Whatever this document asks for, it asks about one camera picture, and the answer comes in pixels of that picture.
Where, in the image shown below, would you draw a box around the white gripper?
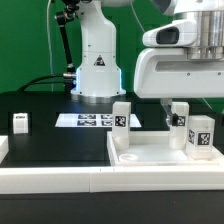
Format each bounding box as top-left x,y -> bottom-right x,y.
134,48 -> 224,126

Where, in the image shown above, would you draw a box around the white square table top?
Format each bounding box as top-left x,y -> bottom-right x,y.
107,131 -> 224,166

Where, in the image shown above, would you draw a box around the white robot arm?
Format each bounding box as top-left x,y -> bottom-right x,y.
65,0 -> 224,126

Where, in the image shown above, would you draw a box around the white base tag plate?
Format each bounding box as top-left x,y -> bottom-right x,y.
54,113 -> 143,129

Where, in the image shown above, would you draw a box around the white U-shaped obstacle fence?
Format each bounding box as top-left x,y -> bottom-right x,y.
0,136 -> 224,194

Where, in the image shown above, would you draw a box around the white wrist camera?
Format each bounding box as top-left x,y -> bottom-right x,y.
142,19 -> 197,47

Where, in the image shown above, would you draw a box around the black cables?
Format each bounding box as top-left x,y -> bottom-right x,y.
18,73 -> 76,93

